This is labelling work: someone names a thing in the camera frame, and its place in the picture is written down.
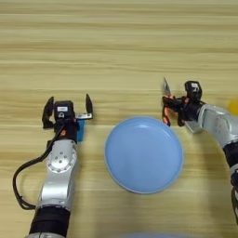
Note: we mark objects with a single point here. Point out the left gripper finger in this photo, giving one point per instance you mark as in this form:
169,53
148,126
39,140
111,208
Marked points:
89,105
48,113

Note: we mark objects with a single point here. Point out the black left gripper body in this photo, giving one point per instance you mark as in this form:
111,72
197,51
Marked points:
69,130

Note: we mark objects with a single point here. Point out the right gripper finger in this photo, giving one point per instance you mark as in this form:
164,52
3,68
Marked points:
176,110
173,101

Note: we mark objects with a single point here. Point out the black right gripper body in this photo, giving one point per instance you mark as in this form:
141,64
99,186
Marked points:
190,110

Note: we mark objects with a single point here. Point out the blue rectangular block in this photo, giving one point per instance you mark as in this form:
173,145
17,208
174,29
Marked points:
81,131

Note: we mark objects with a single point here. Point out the orange black pliers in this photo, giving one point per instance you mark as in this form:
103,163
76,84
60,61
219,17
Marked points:
166,88

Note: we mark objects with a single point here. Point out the orange juice bottle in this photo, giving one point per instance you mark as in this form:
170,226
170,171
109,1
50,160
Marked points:
234,107

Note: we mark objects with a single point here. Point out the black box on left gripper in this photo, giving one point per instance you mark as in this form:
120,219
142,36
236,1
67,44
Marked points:
63,109

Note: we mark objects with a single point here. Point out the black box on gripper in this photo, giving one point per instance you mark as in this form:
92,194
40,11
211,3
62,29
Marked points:
63,109
193,89

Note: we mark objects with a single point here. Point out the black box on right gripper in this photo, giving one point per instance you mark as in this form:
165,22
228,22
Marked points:
193,89

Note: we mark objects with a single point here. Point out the blue round plate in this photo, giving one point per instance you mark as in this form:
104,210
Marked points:
144,155

